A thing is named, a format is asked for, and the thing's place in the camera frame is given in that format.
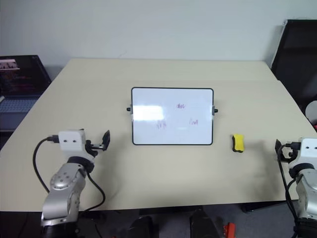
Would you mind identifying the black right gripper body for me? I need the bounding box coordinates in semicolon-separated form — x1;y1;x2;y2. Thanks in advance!
278;141;301;164

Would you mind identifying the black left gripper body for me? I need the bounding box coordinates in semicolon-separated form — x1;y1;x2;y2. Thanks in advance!
85;139;105;158

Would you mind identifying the yellow and black eraser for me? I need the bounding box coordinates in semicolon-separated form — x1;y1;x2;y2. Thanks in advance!
231;133;246;153

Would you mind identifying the white round object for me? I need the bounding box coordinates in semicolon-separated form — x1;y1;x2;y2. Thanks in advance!
305;100;317;127

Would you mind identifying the small black-framed whiteboard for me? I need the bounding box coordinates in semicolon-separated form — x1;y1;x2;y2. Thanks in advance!
126;87;219;146

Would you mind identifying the red plastic object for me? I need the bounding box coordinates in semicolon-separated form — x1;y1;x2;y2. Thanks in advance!
222;222;236;237

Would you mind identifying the open laptop computer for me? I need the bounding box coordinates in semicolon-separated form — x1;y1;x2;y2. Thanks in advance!
0;55;53;132

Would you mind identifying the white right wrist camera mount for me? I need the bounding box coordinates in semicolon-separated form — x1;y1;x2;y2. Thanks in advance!
288;137;317;170

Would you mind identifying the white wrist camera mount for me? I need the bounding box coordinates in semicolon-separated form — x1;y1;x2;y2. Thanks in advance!
58;128;96;160
288;137;317;170

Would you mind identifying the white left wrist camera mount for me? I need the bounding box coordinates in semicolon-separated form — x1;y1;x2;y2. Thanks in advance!
58;128;96;160

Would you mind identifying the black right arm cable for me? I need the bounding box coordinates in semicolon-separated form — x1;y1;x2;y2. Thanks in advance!
276;141;302;230

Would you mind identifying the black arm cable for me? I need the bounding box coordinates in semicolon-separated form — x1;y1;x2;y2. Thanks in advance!
276;141;302;230
33;134;106;212

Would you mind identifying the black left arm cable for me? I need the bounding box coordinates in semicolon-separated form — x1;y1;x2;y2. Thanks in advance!
33;134;106;212

